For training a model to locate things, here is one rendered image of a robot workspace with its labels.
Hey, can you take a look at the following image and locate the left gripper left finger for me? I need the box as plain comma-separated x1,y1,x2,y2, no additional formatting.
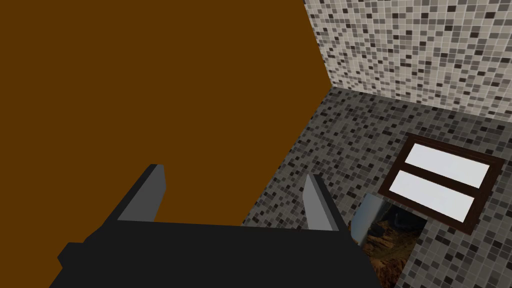
104,163,167,223

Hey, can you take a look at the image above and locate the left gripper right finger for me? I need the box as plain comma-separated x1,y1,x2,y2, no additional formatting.
301,173,348,233

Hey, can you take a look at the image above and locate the dark framed window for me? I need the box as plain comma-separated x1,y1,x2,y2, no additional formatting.
376,133,506,236

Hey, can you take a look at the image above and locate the landscape picture on wall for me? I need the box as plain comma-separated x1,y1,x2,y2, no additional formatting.
348,193,429,288

